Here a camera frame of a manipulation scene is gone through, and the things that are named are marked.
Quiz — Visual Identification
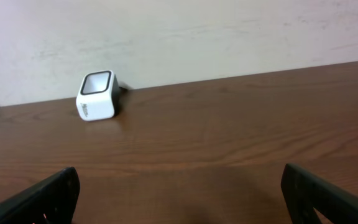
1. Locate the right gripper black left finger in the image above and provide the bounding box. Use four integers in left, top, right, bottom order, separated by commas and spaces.
0, 167, 80, 224

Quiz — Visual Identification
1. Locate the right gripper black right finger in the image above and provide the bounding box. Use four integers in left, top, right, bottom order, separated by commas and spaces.
281, 164, 358, 224

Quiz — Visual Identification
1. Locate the white barcode scanner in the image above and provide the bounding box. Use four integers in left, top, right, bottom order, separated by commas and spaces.
76, 70, 121, 121

